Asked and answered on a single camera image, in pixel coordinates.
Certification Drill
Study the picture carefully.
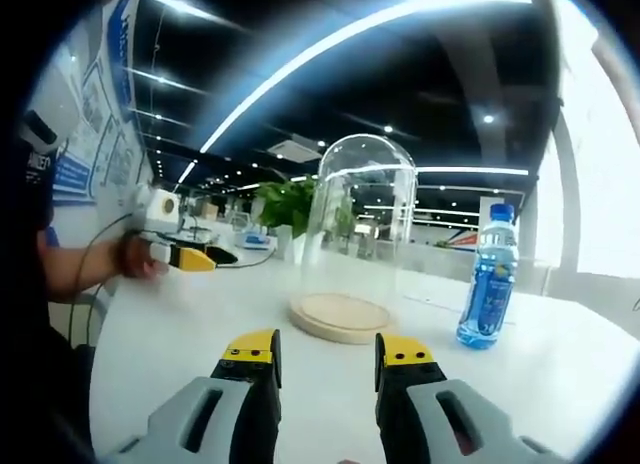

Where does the thin black table cable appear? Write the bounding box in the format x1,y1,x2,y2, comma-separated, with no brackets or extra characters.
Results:
215,246,277,270

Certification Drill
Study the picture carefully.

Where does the curved ceiling light strip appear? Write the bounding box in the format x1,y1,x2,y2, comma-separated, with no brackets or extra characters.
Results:
198,0,533,156

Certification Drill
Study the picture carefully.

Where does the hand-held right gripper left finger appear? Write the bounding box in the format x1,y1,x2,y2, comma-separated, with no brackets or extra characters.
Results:
97,327,284,464

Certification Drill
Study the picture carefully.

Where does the left hand-held gripper cable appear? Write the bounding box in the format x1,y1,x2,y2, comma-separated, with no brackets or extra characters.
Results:
65,203,151,348

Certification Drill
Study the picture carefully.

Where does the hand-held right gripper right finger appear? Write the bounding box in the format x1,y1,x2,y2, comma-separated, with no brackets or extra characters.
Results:
374,332,566,464

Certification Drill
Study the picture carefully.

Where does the blue and white wall poster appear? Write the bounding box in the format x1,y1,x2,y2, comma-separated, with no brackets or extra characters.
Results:
50,0,152,206

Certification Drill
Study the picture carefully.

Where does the square ceiling air vent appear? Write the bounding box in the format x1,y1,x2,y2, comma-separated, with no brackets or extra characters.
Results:
266,138,323,161

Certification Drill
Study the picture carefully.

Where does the person's left hand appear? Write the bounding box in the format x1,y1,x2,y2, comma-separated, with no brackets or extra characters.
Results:
119,228,171,281

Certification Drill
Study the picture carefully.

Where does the green potted plant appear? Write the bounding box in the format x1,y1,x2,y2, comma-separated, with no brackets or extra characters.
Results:
253,177,321,240

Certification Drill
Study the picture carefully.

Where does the blue drink bottle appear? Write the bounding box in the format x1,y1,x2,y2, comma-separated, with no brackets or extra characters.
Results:
455,201,522,352

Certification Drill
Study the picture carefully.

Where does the round wooden cover base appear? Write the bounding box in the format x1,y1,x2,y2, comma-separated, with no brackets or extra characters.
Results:
288,292,395,346

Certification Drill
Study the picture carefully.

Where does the clear glass dome cover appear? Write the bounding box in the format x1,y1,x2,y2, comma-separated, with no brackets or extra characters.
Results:
298,132,419,331

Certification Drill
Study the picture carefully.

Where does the white plant pot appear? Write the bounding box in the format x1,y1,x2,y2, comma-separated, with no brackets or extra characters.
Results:
276,223,307,263

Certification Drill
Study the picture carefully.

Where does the grey chair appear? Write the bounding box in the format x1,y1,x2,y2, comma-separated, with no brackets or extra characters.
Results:
67,286,111,353

